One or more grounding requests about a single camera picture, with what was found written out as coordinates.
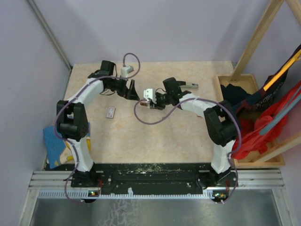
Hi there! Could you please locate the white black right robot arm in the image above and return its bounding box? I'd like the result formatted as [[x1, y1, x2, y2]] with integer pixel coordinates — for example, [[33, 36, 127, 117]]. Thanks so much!
[[143, 77, 240, 186]]

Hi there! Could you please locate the light blue strap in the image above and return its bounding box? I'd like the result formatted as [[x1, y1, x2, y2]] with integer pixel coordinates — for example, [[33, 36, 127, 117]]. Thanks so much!
[[259, 95, 301, 135]]

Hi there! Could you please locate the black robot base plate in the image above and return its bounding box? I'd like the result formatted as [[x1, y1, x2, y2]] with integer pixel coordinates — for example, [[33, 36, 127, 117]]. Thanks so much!
[[71, 163, 237, 195]]

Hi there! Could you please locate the wooden frame beam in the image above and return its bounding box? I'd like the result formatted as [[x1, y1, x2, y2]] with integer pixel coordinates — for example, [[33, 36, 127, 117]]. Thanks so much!
[[230, 0, 284, 81]]

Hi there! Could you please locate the red white staple box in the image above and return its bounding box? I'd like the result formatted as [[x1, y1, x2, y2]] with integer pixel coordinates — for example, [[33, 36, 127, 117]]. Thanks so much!
[[106, 107, 116, 119]]

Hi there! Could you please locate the blue yellow cartoon cloth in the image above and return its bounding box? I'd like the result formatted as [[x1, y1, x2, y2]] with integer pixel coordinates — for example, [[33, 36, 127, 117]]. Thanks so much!
[[43, 125, 93, 172]]

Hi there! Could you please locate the wooden tray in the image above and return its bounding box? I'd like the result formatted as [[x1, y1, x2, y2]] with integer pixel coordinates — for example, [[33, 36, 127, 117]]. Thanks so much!
[[213, 73, 285, 168]]

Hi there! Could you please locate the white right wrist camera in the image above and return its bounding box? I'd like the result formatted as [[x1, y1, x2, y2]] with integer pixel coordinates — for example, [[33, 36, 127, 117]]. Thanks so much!
[[143, 89, 156, 103]]

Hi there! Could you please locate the pink white mini stapler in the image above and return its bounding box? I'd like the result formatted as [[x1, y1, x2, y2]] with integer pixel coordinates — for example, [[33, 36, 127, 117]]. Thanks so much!
[[140, 101, 151, 108]]

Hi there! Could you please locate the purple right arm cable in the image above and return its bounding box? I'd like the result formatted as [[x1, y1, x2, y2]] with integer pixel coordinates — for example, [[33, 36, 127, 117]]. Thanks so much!
[[133, 97, 242, 204]]

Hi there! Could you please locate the red cloth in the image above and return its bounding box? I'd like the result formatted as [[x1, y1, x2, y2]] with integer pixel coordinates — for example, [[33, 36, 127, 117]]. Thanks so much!
[[231, 82, 301, 160]]

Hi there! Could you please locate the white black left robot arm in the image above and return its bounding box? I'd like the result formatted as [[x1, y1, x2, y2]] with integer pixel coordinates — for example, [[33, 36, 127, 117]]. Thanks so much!
[[54, 61, 139, 187]]

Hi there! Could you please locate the black grey large stapler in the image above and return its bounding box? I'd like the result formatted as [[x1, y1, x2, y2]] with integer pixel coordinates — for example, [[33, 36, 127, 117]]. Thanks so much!
[[176, 81, 198, 91]]

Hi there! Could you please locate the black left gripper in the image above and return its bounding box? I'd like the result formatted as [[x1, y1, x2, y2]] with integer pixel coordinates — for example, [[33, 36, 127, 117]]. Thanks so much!
[[106, 75, 139, 101]]

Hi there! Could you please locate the aluminium rail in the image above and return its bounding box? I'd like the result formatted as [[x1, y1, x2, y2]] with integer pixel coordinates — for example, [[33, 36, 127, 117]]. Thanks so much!
[[29, 169, 285, 200]]

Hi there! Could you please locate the dark patterned cloth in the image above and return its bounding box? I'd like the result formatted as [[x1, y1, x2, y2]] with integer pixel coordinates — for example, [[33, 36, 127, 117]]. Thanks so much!
[[220, 46, 301, 115]]

